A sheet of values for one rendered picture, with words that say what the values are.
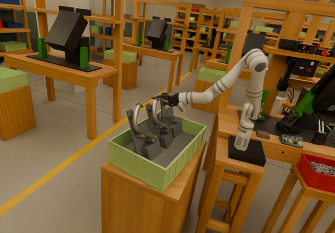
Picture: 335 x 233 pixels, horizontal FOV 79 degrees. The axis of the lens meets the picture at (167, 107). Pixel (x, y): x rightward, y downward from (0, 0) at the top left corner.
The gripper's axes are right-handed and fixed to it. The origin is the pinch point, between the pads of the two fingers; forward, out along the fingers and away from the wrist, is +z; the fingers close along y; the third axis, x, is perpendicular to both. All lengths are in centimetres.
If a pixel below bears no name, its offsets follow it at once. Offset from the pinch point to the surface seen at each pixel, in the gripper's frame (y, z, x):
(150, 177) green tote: -2.6, 0.4, 47.5
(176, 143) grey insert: -32.0, -1.1, 19.4
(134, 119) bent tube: 10.8, 8.9, 17.3
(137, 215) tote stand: -23, 17, 69
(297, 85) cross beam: -104, -93, -61
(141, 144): -5.7, 11.8, 27.3
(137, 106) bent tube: 11.2, 8.4, 8.8
